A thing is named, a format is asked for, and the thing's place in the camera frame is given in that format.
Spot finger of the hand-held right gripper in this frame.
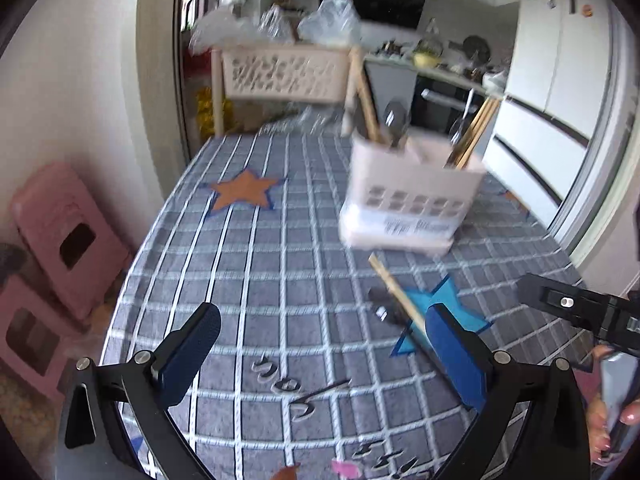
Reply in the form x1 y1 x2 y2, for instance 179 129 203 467
516 273 609 334

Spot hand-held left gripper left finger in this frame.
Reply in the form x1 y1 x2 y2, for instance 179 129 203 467
64 301 223 480

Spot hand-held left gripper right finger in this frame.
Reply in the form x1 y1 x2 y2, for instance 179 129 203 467
424 303 587 480

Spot blue patterned wooden chopstick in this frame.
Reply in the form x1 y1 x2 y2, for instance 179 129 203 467
368 254 427 333

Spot beige plastic utensil holder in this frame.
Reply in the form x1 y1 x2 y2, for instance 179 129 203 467
338 129 487 257

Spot grey handled steel utensil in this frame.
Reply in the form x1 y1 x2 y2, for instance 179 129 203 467
446 115 466 166

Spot yellow floral wooden chopstick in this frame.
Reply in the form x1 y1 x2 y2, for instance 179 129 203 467
462 98 502 168

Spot black handled steel spoon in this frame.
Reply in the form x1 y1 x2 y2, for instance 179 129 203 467
384 101 412 150

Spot person's right hand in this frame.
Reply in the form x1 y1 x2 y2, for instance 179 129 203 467
588 344 640 467

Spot grey checked star tablecloth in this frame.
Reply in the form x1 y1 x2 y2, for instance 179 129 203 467
97 127 596 480

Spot pink plastic stool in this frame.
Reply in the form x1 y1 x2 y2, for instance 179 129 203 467
0 275 85 405
11 161 134 322

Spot white refrigerator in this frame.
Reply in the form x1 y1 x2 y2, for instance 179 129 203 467
481 0 632 233

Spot black built-in oven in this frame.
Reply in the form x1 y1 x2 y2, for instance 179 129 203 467
412 72 490 135

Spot yellow bag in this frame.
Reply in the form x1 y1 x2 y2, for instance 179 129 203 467
195 87 234 137

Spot black frying pan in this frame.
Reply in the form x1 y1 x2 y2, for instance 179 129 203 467
462 35 492 64

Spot yellow bowl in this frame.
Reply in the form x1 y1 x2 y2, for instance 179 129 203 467
412 49 444 69

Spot beige perforated basket rack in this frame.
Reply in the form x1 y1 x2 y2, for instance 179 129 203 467
211 44 362 137

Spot clear plastic bags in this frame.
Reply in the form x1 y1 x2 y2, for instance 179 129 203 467
189 0 362 58

